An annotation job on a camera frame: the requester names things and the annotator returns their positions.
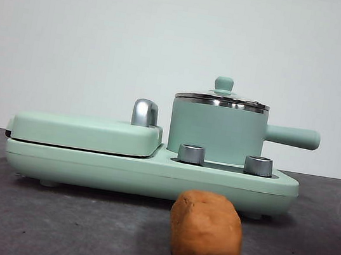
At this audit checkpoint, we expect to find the glass pot lid green knob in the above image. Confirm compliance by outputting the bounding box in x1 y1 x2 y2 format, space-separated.
175 69 274 112

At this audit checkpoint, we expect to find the brown potato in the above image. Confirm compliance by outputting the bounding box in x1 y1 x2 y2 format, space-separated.
164 186 249 255

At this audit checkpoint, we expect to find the silver control knob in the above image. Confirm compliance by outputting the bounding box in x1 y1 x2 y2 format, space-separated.
177 142 208 166
243 154 275 178

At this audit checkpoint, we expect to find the mint green breakfast maker base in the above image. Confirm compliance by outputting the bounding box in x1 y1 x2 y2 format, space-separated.
0 120 303 224

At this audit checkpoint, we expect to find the mint green pot with handle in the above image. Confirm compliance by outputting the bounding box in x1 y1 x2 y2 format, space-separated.
164 93 325 183

